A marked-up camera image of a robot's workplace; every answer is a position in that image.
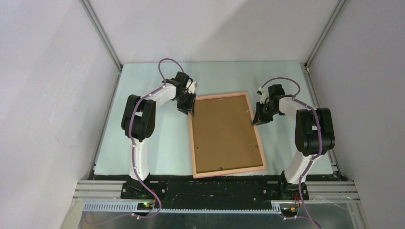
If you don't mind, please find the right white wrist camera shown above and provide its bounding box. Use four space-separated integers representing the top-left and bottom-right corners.
257 87 269 104

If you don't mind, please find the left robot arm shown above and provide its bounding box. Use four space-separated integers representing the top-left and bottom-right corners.
121 72 197 199

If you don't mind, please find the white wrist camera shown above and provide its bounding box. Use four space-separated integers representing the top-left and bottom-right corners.
257 87 269 104
186 79 197 94

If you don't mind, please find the aluminium corner post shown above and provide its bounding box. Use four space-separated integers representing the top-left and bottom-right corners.
79 0 123 71
305 0 348 69

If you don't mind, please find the brown cardboard backing board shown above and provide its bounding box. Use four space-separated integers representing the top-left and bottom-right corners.
192 95 264 174

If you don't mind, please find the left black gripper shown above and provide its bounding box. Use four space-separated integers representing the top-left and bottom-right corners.
175 91 196 116

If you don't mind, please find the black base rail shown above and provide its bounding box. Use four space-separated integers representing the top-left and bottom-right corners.
121 175 308 202

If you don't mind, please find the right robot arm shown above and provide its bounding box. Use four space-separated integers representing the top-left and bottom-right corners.
252 84 335 199

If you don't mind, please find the left aluminium corner post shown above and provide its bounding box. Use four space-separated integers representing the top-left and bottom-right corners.
79 0 123 71

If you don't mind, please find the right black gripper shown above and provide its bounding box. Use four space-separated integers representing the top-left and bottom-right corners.
253 101 278 126

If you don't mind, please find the right aluminium corner post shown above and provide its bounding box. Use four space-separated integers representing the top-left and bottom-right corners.
305 0 348 69

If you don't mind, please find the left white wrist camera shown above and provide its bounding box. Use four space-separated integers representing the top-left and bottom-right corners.
186 79 197 94

